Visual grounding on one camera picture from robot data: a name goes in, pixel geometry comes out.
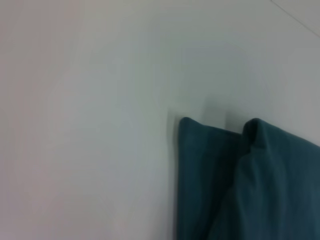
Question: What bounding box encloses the teal t-shirt with beige print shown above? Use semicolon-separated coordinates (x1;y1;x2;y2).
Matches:
176;116;320;240

